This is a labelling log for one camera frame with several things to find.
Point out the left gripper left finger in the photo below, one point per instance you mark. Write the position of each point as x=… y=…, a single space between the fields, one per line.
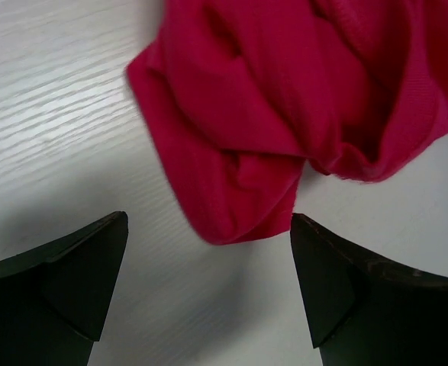
x=54 y=299

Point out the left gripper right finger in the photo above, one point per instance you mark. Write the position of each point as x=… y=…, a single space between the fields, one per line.
x=363 y=308

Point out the crimson red t shirt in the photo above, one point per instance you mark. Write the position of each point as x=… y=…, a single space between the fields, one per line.
x=239 y=95

